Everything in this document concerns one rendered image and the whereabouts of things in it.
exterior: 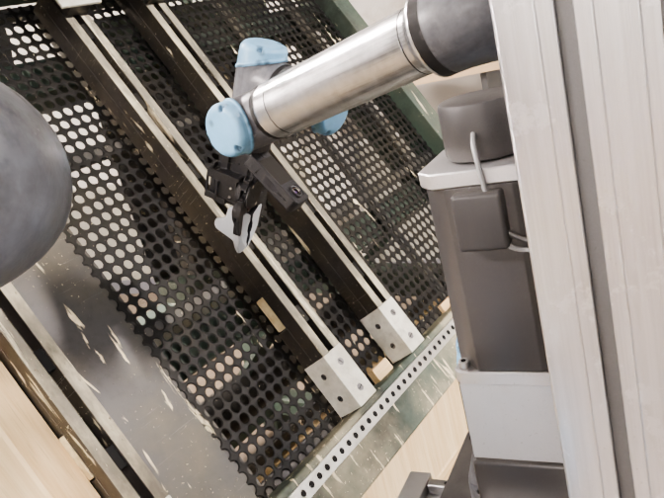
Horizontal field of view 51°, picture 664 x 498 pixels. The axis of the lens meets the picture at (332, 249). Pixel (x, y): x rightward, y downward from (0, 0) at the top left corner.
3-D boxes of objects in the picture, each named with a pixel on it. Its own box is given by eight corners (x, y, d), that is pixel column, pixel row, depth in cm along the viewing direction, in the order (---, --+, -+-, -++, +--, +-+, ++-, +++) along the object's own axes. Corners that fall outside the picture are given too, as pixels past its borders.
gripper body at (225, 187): (226, 186, 123) (235, 122, 118) (269, 203, 121) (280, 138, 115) (202, 200, 117) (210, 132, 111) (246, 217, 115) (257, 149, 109)
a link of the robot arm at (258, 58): (270, 53, 101) (227, 36, 104) (259, 124, 106) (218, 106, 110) (303, 49, 107) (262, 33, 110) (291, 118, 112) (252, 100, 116)
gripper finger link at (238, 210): (241, 226, 121) (248, 181, 117) (250, 229, 120) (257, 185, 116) (226, 236, 117) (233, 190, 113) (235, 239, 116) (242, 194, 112)
